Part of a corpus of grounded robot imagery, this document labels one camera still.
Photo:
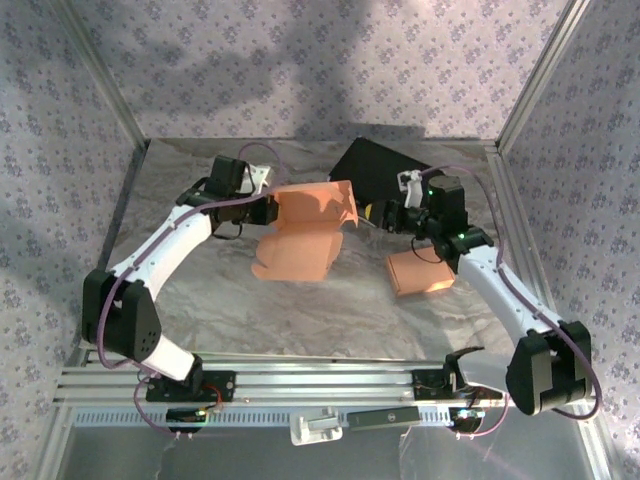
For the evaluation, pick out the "brown cardboard paper box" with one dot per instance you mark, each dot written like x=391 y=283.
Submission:
x=300 y=250
x=420 y=272

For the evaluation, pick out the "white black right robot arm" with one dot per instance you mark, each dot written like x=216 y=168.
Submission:
x=505 y=295

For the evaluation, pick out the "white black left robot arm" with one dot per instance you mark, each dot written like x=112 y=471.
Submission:
x=165 y=245

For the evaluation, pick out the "black carrying case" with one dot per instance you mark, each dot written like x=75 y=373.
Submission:
x=375 y=165

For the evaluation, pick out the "black flat bar device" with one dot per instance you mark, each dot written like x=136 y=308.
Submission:
x=385 y=419

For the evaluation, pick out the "small black circuit board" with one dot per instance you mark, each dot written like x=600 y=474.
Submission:
x=185 y=416
x=465 y=417

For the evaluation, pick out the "grey metal shelf panel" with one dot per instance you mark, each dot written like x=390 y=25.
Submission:
x=250 y=460

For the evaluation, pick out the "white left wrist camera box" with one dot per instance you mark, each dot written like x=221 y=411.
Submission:
x=257 y=177

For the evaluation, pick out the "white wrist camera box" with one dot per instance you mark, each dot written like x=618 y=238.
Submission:
x=257 y=177
x=412 y=187

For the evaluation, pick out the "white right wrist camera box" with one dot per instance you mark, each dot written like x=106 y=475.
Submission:
x=412 y=187

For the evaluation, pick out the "aluminium table side rail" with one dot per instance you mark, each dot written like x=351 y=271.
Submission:
x=517 y=225
x=120 y=225

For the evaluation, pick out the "aluminium corner post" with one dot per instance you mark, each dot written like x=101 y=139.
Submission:
x=102 y=75
x=540 y=75

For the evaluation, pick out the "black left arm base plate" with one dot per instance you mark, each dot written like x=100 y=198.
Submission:
x=225 y=385

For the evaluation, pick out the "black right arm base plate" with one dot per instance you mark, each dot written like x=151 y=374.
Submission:
x=425 y=387

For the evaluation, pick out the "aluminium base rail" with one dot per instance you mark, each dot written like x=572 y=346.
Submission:
x=325 y=385

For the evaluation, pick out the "white plastic bracket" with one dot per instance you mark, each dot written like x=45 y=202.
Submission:
x=315 y=430

